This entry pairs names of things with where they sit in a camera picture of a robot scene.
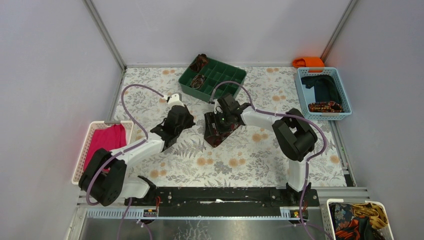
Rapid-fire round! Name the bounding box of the white basket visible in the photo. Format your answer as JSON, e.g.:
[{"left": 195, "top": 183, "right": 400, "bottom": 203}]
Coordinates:
[
  {"left": 320, "top": 198, "right": 394, "bottom": 240},
  {"left": 71, "top": 120, "right": 134, "bottom": 185}
]

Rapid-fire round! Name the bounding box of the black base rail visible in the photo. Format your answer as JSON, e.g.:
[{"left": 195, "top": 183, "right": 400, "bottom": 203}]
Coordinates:
[{"left": 124, "top": 187, "right": 320, "bottom": 218}]

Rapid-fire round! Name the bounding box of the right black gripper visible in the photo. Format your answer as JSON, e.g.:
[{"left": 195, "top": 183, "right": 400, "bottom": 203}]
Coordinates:
[{"left": 204, "top": 111, "right": 233, "bottom": 139}]

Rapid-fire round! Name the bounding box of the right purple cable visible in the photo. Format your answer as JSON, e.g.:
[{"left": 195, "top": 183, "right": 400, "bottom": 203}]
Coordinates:
[{"left": 209, "top": 80, "right": 328, "bottom": 240}]

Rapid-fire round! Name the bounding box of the gold yellow tie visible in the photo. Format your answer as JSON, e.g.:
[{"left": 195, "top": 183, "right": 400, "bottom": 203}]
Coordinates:
[{"left": 352, "top": 202, "right": 389, "bottom": 230}]

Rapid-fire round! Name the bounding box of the orange cloth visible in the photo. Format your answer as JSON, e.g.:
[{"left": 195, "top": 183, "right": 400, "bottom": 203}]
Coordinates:
[{"left": 292, "top": 56, "right": 325, "bottom": 73}]

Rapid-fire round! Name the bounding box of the dark navy cloth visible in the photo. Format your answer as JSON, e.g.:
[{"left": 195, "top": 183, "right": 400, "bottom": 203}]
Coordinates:
[{"left": 301, "top": 74, "right": 342, "bottom": 105}]

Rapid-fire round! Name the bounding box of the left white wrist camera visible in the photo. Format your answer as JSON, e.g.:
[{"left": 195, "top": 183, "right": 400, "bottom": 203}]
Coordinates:
[{"left": 163, "top": 92, "right": 185, "bottom": 108}]

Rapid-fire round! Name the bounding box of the orange black floral tie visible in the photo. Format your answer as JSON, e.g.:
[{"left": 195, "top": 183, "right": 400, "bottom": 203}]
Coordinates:
[{"left": 329, "top": 203, "right": 376, "bottom": 240}]

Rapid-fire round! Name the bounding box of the brown rolled tie back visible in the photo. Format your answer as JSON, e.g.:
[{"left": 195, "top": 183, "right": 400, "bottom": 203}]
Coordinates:
[{"left": 189, "top": 53, "right": 209, "bottom": 73}]

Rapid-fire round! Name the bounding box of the white basket left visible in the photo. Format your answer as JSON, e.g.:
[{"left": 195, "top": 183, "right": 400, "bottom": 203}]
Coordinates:
[{"left": 71, "top": 120, "right": 134, "bottom": 185}]

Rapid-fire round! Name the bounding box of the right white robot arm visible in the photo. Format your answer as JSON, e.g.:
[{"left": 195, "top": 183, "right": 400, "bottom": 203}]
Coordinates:
[{"left": 204, "top": 94, "right": 318, "bottom": 206}]

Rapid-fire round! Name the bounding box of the dark red patterned tie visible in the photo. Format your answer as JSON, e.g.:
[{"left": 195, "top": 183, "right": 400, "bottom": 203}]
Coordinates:
[{"left": 203, "top": 122, "right": 241, "bottom": 148}]

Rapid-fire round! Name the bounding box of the light blue plastic basket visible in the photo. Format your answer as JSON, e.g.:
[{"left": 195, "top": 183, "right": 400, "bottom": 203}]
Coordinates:
[{"left": 294, "top": 67, "right": 353, "bottom": 121}]

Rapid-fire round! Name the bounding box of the green compartment organizer tray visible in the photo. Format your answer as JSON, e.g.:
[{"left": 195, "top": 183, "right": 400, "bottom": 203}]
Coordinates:
[{"left": 178, "top": 56, "right": 247, "bottom": 102}]

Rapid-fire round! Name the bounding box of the white basket bottom right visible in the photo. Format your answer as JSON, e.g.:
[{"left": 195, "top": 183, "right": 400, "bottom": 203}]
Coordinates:
[{"left": 320, "top": 198, "right": 394, "bottom": 240}]

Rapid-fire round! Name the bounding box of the colourful patterned tie in basket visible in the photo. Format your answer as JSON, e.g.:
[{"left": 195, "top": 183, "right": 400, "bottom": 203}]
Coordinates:
[{"left": 308, "top": 101, "right": 344, "bottom": 113}]

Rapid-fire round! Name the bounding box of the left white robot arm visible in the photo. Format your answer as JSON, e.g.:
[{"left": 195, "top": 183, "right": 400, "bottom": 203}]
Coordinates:
[{"left": 78, "top": 104, "right": 195, "bottom": 207}]

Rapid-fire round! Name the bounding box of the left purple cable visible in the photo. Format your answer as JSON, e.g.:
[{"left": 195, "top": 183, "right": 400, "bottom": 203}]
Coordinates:
[{"left": 85, "top": 83, "right": 167, "bottom": 240}]

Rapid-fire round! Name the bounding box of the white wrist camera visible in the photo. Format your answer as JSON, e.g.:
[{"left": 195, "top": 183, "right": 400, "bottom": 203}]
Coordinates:
[
  {"left": 163, "top": 92, "right": 185, "bottom": 108},
  {"left": 213, "top": 99, "right": 223, "bottom": 114}
]

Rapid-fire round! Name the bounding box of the purple cable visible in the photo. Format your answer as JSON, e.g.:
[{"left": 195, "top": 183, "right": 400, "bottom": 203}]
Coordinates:
[
  {"left": 209, "top": 80, "right": 328, "bottom": 240},
  {"left": 85, "top": 83, "right": 167, "bottom": 240}
]

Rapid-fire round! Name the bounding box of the floral tablecloth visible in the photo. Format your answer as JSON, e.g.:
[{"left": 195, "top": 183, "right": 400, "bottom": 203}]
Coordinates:
[{"left": 112, "top": 66, "right": 347, "bottom": 188}]

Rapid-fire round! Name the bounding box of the magenta cloth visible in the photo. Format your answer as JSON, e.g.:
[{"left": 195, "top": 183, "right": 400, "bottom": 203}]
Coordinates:
[{"left": 83, "top": 124, "right": 127, "bottom": 170}]

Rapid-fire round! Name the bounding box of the striped rolled tie in tray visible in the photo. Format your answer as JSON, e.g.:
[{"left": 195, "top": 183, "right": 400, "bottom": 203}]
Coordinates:
[{"left": 189, "top": 74, "right": 206, "bottom": 90}]

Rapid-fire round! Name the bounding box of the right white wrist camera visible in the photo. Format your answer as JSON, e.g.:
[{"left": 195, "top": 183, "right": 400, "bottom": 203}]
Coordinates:
[{"left": 213, "top": 99, "right": 223, "bottom": 114}]

